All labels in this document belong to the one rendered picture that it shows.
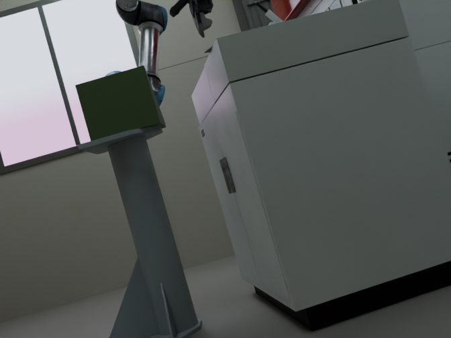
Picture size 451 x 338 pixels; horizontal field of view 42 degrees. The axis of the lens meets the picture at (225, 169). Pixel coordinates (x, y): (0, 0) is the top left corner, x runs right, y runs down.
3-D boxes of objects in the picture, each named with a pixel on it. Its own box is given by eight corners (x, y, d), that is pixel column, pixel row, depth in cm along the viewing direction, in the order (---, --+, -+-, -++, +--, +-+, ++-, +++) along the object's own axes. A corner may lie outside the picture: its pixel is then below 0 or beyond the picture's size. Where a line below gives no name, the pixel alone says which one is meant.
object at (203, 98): (219, 119, 275) (210, 90, 276) (238, 96, 221) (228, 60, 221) (199, 125, 274) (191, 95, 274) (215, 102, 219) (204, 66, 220)
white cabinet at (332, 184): (368, 256, 287) (321, 94, 290) (482, 277, 192) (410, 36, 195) (243, 296, 277) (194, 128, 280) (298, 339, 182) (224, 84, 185)
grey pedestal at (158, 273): (80, 373, 217) (21, 158, 220) (105, 342, 261) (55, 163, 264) (215, 334, 217) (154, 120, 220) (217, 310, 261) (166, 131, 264)
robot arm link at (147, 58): (125, 110, 259) (131, 9, 281) (158, 117, 264) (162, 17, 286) (132, 97, 249) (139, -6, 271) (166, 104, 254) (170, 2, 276)
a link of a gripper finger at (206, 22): (216, 31, 229) (209, 9, 229) (201, 35, 228) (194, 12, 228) (215, 34, 232) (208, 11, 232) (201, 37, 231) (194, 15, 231)
